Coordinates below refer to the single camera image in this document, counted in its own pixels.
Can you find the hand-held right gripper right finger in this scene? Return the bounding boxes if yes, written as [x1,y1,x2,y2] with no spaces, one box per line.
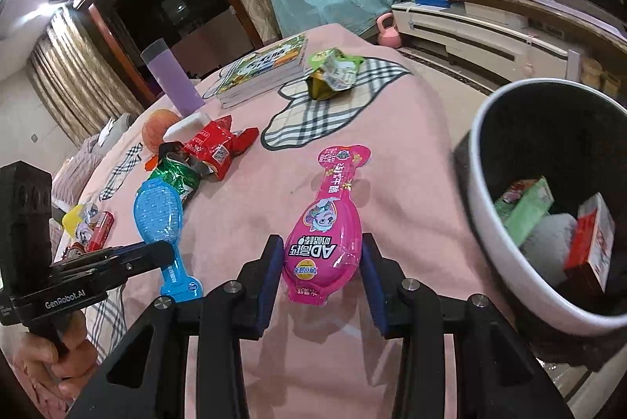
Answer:
[360,233,574,419]

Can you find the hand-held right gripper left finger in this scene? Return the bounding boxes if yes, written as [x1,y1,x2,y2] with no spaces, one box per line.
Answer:
[66,235,285,419]

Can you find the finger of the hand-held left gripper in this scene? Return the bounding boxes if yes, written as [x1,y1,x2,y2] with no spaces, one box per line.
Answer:
[49,240,176,298]

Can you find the blue bottle-shaped packet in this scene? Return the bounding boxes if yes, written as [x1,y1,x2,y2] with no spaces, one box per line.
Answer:
[132,178,205,303]

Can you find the pink bottle-shaped packet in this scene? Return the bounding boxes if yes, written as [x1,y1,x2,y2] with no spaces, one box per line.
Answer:
[282,143,371,308]

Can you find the red snack packet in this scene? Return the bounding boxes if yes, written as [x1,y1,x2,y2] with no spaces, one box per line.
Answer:
[182,114,261,183]

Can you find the white trash bin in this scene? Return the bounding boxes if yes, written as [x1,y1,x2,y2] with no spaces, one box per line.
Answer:
[453,78,627,372]

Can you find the white foam block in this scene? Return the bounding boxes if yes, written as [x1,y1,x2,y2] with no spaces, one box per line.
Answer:
[163,112,207,141]

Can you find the green carton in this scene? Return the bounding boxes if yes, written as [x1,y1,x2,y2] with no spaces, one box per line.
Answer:
[494,177,555,247]

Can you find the white plastic bag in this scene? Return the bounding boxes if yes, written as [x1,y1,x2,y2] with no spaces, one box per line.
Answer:
[520,212,580,288]

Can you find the red and white box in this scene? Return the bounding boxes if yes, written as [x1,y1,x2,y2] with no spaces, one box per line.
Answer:
[562,192,616,298]

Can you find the person's left hand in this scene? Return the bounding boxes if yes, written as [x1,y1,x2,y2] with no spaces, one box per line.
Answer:
[12,325,100,401]

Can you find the crumpled printed wrapper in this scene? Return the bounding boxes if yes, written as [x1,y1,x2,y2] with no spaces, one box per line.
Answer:
[80,202,102,238]

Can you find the pink sofa cushions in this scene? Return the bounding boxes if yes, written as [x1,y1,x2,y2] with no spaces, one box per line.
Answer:
[51,112,144,205]

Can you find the orange fruit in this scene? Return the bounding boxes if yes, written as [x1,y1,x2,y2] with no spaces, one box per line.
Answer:
[141,109,182,156]

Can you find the stack of picture books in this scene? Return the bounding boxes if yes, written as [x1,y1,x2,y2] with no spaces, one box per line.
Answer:
[214,34,308,109]

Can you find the green snack packet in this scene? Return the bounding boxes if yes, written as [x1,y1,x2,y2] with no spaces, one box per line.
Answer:
[305,47,366,102]

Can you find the wooden framed glass door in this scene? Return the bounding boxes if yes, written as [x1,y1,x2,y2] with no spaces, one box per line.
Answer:
[87,0,268,83]

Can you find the pink kettlebell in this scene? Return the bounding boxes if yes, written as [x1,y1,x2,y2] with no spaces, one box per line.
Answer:
[375,12,403,50]

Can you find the white television stand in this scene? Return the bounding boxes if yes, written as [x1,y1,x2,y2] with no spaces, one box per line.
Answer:
[391,0,627,107]

